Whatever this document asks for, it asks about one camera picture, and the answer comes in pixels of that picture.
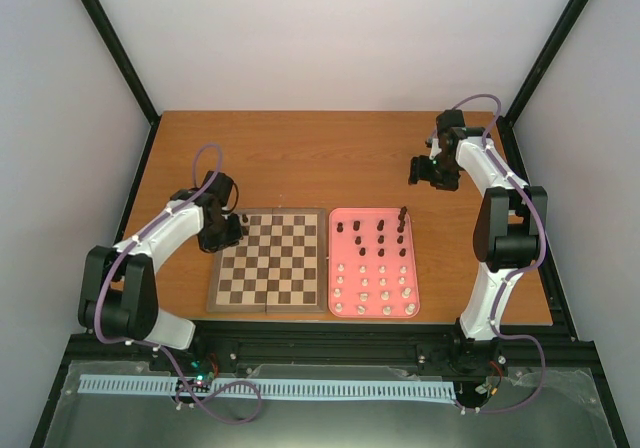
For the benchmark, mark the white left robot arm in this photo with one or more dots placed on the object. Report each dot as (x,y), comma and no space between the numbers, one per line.
(118,299)

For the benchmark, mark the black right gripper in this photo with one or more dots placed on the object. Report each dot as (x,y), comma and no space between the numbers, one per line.
(418,171)

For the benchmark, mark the wooden chess board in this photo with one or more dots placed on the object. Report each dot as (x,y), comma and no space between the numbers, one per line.
(279,267)

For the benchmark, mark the light blue cable duct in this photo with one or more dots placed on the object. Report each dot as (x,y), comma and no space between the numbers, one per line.
(272,389)

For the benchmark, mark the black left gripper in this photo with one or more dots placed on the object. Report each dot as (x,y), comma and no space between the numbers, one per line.
(233,239)

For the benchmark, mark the pink plastic tray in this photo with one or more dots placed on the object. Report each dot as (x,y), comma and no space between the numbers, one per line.
(343,250)

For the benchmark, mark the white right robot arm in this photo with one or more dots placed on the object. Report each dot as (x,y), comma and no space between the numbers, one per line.
(508,237)

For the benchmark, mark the dark king piece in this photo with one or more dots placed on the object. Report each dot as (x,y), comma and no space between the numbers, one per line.
(402,213)

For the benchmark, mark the black aluminium frame rail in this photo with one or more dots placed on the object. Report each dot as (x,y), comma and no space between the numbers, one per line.
(240,344)

